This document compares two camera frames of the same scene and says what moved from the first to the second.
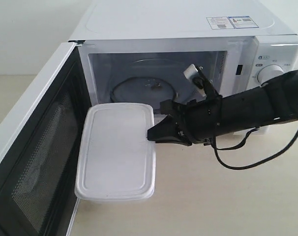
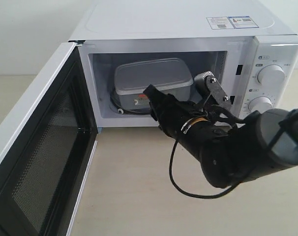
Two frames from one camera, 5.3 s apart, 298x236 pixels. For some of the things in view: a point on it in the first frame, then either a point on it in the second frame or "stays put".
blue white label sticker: (235, 22) stays put
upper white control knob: (268, 72) stays put
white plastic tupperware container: (115, 161) to (172, 76)
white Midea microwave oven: (137, 50) stays put
